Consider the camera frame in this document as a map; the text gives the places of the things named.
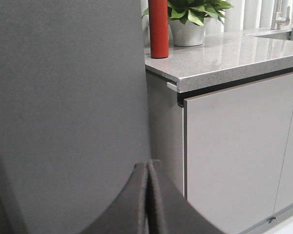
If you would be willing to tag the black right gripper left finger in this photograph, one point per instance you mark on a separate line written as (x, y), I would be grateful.
(127, 213)

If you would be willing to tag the steel kitchen faucet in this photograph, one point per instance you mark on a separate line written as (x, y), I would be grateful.
(277, 20)

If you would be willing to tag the grey cabinet door left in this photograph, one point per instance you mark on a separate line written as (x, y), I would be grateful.
(235, 144)

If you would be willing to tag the grey speckled stone countertop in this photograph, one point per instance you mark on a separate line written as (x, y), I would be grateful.
(222, 58)

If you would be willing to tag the green potted plant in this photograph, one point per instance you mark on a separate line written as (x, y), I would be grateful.
(197, 11)

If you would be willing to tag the stainless steel sink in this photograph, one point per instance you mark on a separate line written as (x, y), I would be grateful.
(284, 34)

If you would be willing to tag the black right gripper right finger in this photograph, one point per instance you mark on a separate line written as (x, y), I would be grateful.
(168, 212)

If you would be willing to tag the white curtain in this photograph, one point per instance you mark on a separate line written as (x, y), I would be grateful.
(246, 14)

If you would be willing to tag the white ribbed plant pot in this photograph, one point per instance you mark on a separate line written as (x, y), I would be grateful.
(188, 34)

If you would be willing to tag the grey cabinet side panel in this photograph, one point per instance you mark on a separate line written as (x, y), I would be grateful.
(166, 129)

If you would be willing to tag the dark grey fridge door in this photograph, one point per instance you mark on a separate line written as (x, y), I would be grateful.
(73, 109)

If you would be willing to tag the red cylindrical bottle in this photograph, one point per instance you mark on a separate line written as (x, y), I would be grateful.
(158, 23)

